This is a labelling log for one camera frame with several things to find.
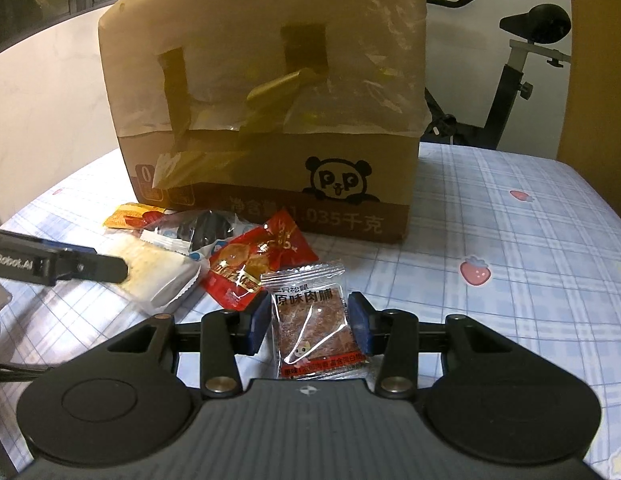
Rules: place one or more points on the clear packet with dark snack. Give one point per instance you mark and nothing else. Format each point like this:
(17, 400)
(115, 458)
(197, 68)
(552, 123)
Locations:
(210, 227)

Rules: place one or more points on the black exercise bike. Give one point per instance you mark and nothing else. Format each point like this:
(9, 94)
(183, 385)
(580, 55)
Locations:
(510, 85)

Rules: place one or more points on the clear jerky packet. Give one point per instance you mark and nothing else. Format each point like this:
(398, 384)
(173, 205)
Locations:
(315, 325)

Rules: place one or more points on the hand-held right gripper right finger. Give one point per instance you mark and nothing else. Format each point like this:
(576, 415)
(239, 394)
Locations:
(361, 322)

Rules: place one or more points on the white pastry packet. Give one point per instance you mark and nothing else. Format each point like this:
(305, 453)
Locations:
(155, 275)

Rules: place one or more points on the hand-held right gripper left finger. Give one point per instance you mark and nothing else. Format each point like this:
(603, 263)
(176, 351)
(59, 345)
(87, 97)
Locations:
(258, 322)

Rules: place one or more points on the small white blue packet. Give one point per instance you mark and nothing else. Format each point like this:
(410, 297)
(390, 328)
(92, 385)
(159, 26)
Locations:
(165, 239)

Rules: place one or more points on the red snack packet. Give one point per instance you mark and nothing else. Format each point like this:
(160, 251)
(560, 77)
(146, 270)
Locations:
(250, 265)

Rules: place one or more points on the yellow snack packet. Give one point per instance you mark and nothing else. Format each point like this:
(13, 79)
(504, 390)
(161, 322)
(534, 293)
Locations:
(128, 216)

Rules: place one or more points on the wooden wardrobe panel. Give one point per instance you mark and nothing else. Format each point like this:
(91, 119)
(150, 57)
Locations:
(595, 85)

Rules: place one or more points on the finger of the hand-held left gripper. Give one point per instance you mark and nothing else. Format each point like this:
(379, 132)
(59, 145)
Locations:
(98, 266)

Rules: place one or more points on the cardboard box with panda print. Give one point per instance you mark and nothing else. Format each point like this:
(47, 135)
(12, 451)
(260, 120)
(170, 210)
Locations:
(290, 170)

